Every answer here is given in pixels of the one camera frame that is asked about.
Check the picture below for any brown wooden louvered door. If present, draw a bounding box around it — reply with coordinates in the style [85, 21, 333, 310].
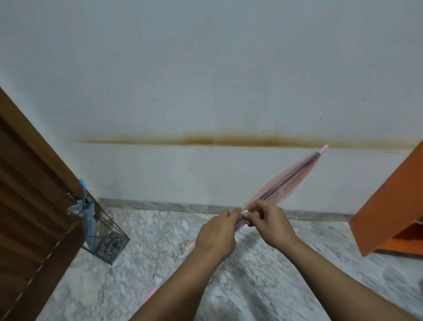
[0, 87, 104, 321]

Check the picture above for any pink transparent umbrella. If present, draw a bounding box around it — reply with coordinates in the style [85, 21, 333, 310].
[143, 144, 330, 303]

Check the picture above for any orange cabinet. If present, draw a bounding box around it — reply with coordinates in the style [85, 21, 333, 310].
[349, 140, 423, 257]

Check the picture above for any light blue folded umbrella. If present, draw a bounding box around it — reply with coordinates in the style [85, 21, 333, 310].
[68, 179, 100, 253]

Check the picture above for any black wire umbrella stand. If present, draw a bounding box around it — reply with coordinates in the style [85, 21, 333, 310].
[66, 193, 131, 266]

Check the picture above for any person's right hand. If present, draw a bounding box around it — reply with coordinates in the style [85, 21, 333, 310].
[243, 200, 299, 250]

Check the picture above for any person's left hand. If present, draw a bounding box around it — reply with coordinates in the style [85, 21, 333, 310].
[195, 208, 243, 262]

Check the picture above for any person's left forearm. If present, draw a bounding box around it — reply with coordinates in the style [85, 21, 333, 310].
[128, 245, 223, 321]

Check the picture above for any person's right forearm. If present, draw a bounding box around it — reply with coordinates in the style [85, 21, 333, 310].
[286, 236, 420, 321]

